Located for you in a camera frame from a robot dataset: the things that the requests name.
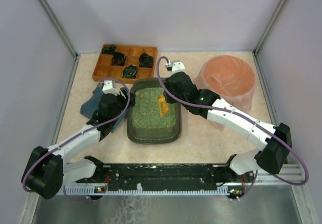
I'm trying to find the black rolled sock back-left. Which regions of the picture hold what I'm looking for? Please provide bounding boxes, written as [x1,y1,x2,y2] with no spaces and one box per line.
[101,44,116,55]

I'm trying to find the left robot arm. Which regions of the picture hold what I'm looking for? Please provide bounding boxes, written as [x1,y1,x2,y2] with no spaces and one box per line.
[21,88,135,199]

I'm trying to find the orange wooden divided tray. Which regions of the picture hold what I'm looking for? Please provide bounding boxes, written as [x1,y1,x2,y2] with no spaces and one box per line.
[92,44,158,84]

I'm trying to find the orange bin with bag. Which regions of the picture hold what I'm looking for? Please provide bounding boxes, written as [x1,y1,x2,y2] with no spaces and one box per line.
[193,55,256,113]

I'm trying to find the black rolled sock right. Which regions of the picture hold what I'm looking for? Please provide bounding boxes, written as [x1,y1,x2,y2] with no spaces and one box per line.
[139,52,154,68]

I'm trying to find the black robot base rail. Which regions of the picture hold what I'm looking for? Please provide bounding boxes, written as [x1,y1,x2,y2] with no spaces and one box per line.
[76,164,242,192]

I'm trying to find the black rolled sock middle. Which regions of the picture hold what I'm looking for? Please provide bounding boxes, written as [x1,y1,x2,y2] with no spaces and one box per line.
[111,52,126,66]

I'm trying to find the black rolled sock front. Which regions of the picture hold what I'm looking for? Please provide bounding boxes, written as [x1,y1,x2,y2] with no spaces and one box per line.
[122,65,138,79]

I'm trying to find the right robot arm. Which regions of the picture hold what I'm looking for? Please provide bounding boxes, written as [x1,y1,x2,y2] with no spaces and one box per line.
[162,72,292,176]

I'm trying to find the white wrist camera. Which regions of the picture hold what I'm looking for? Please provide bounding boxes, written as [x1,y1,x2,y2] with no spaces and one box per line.
[166,60,185,74]
[100,80,120,96]

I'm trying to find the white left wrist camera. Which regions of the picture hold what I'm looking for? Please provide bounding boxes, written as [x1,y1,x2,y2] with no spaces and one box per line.
[100,80,120,96]

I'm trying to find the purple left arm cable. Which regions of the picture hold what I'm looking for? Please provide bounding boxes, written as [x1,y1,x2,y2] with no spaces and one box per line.
[22,79,131,203]

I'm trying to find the dark grey litter box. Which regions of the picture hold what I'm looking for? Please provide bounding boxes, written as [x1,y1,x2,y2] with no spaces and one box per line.
[127,78,182,144]

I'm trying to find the green cat litter pellets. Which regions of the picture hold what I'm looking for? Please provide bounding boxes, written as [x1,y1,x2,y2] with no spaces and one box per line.
[132,87,176,129]

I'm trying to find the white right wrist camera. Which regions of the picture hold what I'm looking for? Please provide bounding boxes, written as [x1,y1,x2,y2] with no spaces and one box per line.
[166,60,185,74]

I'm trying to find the dark teal folded cloth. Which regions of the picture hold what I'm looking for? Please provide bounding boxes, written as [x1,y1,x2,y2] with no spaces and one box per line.
[79,85,126,133]

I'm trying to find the yellow litter scoop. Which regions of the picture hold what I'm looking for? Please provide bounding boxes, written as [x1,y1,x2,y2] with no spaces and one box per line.
[157,95,169,117]

